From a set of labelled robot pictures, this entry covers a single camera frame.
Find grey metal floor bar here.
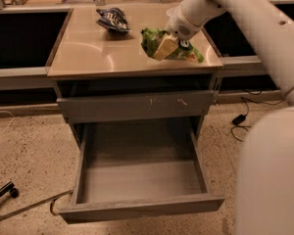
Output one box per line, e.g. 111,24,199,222
0,189,73,222

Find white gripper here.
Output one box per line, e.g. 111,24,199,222
153,4,202,61

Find green rice chip bag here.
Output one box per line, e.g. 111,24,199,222
140,27,204,63

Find grey drawer cabinet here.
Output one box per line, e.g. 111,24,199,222
48,4,221,143

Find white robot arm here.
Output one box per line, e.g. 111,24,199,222
154,0,294,235

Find closed grey top drawer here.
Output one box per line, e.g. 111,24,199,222
57,90,213,123

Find black caster wheel leg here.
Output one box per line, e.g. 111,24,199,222
0,181,19,198

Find open grey middle drawer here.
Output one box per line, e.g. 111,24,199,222
60,117,224,223

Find blue chip bag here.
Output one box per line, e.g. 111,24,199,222
96,7,130,34

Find black power adapter with cable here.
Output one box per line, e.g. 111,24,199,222
230,96,282,142

